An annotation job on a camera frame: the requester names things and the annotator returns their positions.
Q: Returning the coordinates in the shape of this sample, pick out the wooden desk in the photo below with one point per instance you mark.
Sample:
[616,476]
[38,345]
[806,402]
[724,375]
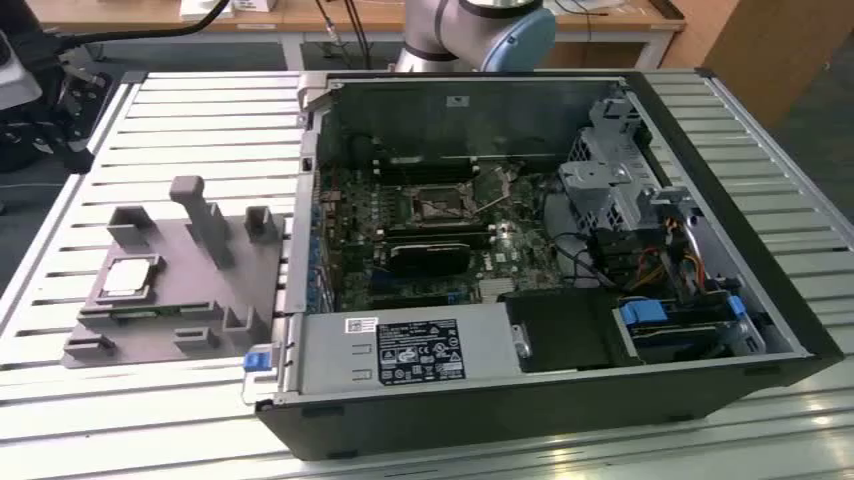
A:
[333,20]

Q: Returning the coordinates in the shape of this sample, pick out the black RAM slot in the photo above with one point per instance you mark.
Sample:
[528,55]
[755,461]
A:
[427,176]
[427,165]

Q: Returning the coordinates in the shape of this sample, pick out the white box blue print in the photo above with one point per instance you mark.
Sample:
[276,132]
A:
[256,5]

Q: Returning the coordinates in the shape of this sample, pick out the grey parts rack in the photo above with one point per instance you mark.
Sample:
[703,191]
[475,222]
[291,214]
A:
[187,280]

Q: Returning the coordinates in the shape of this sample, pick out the blue plastic clip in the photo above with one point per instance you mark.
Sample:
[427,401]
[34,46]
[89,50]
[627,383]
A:
[735,306]

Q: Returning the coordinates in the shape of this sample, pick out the silver drive cage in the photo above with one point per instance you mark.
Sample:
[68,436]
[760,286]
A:
[594,190]

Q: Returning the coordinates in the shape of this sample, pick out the silver CPU chip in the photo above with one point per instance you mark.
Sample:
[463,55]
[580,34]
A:
[126,277]

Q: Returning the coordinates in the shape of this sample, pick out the silver power supply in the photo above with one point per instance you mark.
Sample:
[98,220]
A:
[333,355]

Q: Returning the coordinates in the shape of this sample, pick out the CPU socket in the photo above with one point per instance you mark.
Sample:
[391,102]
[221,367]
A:
[440,205]

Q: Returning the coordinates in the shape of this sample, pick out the black open PC case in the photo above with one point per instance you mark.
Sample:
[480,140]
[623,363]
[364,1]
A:
[467,420]

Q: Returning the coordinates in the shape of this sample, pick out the blue case latch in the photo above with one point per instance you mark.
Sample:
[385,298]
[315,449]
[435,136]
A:
[257,362]

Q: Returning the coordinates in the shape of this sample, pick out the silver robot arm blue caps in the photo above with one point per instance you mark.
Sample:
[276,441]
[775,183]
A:
[427,30]

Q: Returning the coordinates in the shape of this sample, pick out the wooden cabinet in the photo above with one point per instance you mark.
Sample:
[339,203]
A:
[774,50]

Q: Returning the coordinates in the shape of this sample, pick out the black RAM stick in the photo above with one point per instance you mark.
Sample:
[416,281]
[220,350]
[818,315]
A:
[433,230]

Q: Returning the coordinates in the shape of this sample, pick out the grey case bracket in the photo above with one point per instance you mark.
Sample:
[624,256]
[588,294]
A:
[313,92]

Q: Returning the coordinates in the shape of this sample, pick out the green motherboard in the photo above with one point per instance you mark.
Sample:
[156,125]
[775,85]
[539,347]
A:
[527,240]

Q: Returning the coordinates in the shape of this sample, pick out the black plastic shroud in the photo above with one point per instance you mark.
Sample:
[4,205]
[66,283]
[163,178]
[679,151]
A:
[567,330]

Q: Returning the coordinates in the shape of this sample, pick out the hard disk in blue carrier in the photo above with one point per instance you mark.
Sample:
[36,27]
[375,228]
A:
[642,312]

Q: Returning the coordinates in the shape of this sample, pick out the small silver heat sink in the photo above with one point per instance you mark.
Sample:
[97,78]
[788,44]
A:
[496,290]

